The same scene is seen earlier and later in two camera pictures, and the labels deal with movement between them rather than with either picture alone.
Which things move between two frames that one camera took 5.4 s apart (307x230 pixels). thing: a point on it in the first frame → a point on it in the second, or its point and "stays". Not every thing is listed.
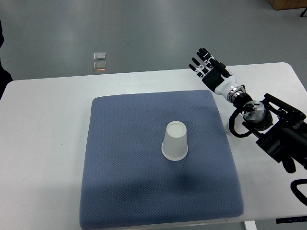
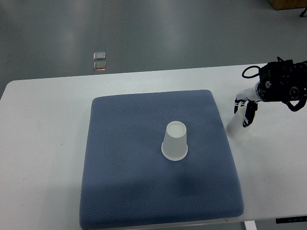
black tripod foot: [303, 12] stays
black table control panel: [298, 219] stays
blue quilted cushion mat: [127, 181] stays
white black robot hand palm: [215, 81] → [252, 106]
